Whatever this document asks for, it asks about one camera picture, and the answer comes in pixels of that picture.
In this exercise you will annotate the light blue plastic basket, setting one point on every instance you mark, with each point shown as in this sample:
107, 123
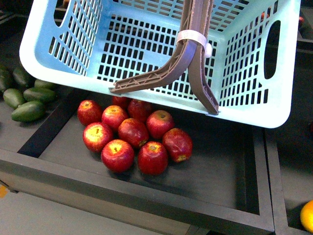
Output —
98, 42

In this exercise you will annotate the dark avocado crate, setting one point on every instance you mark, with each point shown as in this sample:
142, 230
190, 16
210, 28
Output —
13, 135

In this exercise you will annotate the green avocado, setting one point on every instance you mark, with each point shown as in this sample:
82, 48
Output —
43, 95
44, 84
28, 112
13, 98

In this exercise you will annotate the brown basket handle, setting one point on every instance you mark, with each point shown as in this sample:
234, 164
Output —
191, 51

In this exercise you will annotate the red apple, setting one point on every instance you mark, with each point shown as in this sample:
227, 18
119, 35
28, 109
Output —
158, 123
152, 158
139, 109
118, 156
89, 111
113, 116
122, 102
96, 135
178, 144
133, 132

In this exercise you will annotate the dark apple crate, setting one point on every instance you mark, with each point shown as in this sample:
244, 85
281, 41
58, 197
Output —
223, 186

